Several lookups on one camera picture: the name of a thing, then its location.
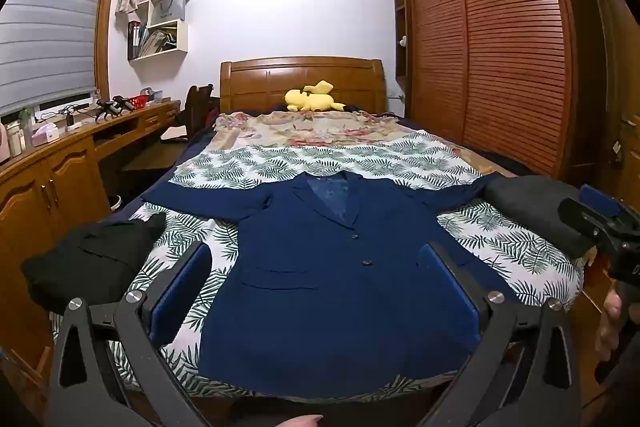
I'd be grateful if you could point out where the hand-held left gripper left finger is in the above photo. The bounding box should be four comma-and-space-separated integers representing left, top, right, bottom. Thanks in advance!
47, 241, 213, 427

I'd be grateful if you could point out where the black folded garment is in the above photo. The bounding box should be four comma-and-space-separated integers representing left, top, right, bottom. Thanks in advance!
21, 213, 167, 315

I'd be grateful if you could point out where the wooden bed headboard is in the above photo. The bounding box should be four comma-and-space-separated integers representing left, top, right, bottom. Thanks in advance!
220, 56, 388, 115

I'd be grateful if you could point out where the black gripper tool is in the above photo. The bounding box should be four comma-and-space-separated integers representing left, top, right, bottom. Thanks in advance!
95, 95, 136, 122

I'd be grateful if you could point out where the wooden louvred wardrobe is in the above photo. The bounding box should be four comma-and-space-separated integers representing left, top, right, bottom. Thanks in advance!
391, 0, 591, 182

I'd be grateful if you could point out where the pink tissue box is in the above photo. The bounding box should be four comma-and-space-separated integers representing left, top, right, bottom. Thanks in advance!
31, 127, 61, 147

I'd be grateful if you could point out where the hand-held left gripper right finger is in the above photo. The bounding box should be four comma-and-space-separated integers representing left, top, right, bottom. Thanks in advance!
417, 242, 583, 427

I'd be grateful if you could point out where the person's right hand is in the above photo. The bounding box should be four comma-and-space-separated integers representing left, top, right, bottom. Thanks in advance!
595, 287, 624, 365

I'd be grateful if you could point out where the floral blanket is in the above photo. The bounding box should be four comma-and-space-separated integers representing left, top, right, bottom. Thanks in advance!
212, 109, 401, 148

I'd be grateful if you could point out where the person's left hand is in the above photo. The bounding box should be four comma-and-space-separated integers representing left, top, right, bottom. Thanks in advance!
270, 414, 325, 427

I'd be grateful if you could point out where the wooden window frame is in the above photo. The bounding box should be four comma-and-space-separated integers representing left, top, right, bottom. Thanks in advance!
75, 0, 126, 104

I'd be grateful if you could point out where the wooden desk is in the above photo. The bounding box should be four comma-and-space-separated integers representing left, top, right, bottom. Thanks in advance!
0, 99, 182, 388

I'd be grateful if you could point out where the dark wooden chair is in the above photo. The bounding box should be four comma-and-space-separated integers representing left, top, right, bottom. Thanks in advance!
172, 83, 219, 142

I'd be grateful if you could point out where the grey window blind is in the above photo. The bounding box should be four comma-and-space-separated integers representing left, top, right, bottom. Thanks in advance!
0, 0, 112, 115

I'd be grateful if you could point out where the white paper bag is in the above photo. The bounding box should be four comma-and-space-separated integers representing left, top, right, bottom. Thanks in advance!
150, 0, 186, 26

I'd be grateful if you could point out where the dark grey folded garment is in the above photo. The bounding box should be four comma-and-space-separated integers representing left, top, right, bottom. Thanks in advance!
484, 176, 596, 259

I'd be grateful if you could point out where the yellow plush toy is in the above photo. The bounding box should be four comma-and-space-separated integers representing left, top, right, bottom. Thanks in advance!
284, 80, 346, 112

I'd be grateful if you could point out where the leaf print bedsheet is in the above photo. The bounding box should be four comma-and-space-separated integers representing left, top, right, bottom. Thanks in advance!
50, 129, 586, 400

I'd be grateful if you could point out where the navy blue suit jacket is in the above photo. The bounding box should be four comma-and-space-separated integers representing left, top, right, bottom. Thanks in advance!
141, 172, 506, 400

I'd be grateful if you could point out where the wooden door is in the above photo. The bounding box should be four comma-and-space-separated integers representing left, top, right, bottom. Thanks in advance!
580, 0, 640, 228

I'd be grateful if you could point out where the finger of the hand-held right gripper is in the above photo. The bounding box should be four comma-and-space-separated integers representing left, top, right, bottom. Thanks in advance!
578, 184, 624, 219

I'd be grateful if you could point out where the white wall shelf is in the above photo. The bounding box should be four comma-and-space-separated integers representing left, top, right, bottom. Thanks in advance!
127, 0, 193, 62

